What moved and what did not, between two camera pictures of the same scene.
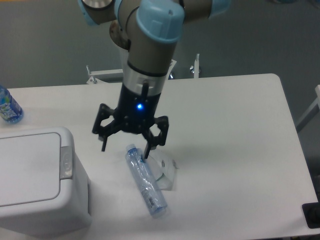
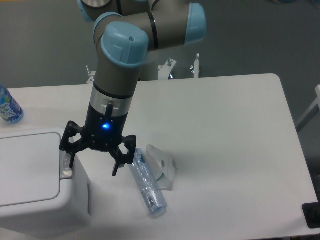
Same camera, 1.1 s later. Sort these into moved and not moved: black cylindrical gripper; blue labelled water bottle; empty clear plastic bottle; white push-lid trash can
Moved: black cylindrical gripper
Not moved: white push-lid trash can; blue labelled water bottle; empty clear plastic bottle
